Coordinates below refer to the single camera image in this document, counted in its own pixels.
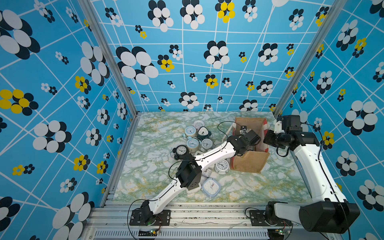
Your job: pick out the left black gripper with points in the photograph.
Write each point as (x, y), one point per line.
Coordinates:
(253, 144)

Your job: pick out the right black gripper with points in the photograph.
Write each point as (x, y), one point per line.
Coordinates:
(267, 139)

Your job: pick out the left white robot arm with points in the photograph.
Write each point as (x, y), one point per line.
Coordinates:
(190, 171)

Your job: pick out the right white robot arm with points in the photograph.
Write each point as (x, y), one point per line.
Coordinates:
(330, 211)

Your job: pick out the white twin-bell alarm clock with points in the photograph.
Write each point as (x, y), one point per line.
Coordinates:
(222, 167)

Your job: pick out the white bell alarm clock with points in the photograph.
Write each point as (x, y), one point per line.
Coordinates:
(206, 145)

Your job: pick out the dark green triangular clock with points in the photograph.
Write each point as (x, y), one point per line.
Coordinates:
(204, 133)

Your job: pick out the pink round alarm clock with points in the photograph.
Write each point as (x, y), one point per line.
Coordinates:
(198, 124)

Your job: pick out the small clear square clock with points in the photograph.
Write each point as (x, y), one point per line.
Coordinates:
(207, 173)

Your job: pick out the cream blue round clock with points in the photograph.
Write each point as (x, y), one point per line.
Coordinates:
(193, 145)

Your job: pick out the blue twin-bell alarm clock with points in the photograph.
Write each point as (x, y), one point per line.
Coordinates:
(190, 132)

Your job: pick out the light blue square alarm clock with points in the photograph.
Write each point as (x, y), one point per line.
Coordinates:
(211, 187)

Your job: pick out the black round alarm clock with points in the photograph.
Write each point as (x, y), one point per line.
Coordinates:
(181, 152)

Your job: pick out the right green circuit board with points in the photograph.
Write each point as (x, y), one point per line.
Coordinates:
(276, 234)

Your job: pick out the green circuit board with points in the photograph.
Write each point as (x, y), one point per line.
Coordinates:
(149, 233)
(276, 234)

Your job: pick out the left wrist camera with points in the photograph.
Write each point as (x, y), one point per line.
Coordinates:
(243, 130)

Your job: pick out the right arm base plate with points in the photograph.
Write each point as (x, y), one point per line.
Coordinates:
(259, 218)

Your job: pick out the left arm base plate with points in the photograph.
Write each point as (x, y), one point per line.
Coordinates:
(140, 218)

